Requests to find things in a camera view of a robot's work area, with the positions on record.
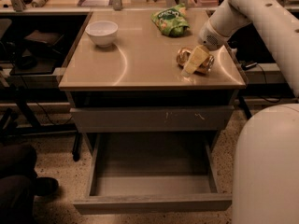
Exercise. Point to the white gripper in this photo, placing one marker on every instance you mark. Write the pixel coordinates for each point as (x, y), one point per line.
(209, 37)

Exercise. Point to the green chip bag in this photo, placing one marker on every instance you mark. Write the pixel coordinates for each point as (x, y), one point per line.
(172, 21)

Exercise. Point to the person's dark trouser legs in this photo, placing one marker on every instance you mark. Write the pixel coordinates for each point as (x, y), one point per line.
(17, 176)

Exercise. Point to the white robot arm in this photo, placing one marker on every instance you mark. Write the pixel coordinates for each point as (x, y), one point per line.
(266, 166)

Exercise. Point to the open grey drawer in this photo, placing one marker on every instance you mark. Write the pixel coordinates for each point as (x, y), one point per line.
(152, 172)

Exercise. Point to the closed grey upper drawer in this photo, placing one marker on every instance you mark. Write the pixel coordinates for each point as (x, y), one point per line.
(151, 119)

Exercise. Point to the grey drawer cabinet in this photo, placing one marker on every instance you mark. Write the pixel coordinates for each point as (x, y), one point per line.
(140, 70)

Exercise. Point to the white ceramic bowl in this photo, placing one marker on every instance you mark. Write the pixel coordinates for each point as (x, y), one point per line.
(102, 33)

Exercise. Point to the black shoe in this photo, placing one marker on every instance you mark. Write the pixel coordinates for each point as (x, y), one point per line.
(45, 186)

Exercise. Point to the black power adapter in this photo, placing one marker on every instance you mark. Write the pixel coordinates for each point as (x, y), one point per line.
(248, 65)

